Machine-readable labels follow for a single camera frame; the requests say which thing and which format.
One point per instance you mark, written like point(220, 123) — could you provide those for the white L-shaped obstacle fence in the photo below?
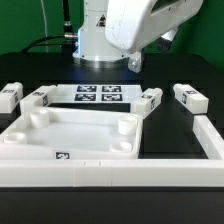
point(124, 172)

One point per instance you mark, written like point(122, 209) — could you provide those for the white base marker plate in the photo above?
point(94, 93)

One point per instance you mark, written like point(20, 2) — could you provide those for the white desk top tray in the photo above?
point(49, 133)

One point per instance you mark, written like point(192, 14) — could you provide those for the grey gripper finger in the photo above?
point(135, 62)
point(166, 40)

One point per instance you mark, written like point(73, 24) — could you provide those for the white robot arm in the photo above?
point(93, 49)

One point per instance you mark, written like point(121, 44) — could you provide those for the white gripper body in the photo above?
point(133, 24)

